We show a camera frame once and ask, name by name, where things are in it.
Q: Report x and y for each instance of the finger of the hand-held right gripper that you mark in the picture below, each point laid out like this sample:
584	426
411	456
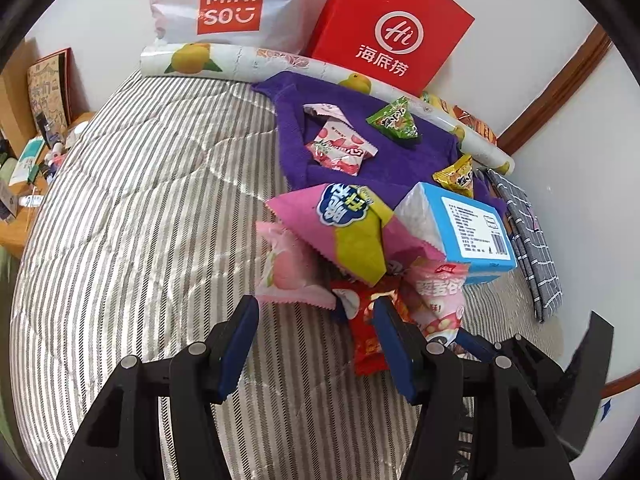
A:
470	344

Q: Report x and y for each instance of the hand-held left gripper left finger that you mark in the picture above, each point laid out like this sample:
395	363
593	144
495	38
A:
235	355

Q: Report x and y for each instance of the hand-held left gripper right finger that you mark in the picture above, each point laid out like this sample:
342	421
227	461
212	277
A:
395	355

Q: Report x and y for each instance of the red snack packet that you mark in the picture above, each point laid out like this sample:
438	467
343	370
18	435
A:
367	345

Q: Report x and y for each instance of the pink cartoon snack packet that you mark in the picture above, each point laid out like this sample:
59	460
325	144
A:
440	305

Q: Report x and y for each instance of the pink peach snack packet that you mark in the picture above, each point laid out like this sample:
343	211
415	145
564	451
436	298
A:
287	270

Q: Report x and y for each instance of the large pink yellow snack bag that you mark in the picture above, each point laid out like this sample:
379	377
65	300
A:
310	210

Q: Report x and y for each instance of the gold triangular snack packet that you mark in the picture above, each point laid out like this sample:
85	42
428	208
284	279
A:
457	177

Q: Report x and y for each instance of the purple cloth tray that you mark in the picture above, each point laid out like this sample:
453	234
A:
400	160

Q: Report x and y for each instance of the pink strawberry snack packet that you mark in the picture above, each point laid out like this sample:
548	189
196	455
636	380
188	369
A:
340	152

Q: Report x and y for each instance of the green triangular snack packet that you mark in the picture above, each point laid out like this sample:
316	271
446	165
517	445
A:
395	120

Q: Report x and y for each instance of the white pink snack packet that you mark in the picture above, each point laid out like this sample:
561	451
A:
325	110

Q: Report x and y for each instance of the brown wooden baseboard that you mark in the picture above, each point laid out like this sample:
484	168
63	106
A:
622	387

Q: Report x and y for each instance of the blue cardboard box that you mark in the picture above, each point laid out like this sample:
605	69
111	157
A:
475	230

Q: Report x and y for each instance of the grey checked folded cloth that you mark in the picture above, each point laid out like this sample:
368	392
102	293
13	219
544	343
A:
535	250

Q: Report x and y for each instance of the orange chip bag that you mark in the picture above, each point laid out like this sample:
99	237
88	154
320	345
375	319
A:
477	127

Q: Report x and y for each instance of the yellow chip bag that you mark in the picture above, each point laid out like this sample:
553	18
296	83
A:
437	102

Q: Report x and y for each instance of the wooden side table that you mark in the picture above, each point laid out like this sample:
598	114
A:
20	232

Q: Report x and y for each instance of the teal small box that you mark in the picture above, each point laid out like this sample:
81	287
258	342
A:
29	157

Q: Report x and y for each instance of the lemon print paper roll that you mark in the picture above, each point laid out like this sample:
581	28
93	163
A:
235	60

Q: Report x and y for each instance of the illustrated picture book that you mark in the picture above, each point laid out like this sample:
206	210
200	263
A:
47	90

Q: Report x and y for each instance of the red paper shopping bag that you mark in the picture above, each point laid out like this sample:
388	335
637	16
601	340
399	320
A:
350	25

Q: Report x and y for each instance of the white plastic shopping bag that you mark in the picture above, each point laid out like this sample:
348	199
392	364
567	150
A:
280	10

